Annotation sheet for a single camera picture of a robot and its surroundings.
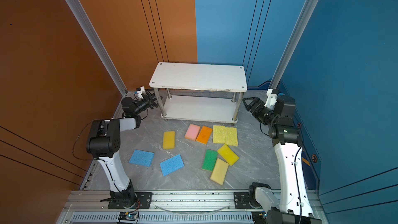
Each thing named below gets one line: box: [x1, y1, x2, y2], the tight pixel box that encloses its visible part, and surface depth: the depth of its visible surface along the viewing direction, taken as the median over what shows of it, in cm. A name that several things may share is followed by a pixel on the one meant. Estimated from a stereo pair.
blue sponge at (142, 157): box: [129, 149, 155, 167], surface depth 88 cm
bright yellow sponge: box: [217, 143, 240, 166], surface depth 89 cm
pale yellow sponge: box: [209, 158, 229, 186], surface depth 82 cm
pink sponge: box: [184, 123, 201, 142], surface depth 98 cm
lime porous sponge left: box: [212, 124, 226, 144], surface depth 98 cm
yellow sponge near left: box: [162, 130, 176, 150], surface depth 95 cm
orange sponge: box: [195, 125, 213, 145], surface depth 96 cm
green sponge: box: [201, 149, 219, 172], surface depth 87 cm
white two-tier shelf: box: [148, 62, 248, 126], surface depth 88 cm
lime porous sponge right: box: [224, 127, 238, 147], surface depth 96 cm
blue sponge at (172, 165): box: [159, 153, 185, 177], surface depth 85 cm
